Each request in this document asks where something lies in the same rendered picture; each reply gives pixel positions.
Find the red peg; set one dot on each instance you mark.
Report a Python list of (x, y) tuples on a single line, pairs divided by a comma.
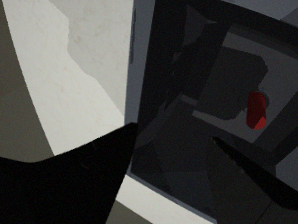
[(256, 110)]

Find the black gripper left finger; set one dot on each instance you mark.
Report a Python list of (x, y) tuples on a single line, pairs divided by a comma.
[(75, 187)]

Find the grey square plate with hole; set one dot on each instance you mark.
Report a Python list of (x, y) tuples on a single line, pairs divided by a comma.
[(251, 61)]

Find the dark grey open box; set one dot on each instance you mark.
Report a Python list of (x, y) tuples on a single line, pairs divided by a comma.
[(172, 48)]

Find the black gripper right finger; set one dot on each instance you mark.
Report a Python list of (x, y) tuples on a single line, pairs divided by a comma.
[(243, 192)]

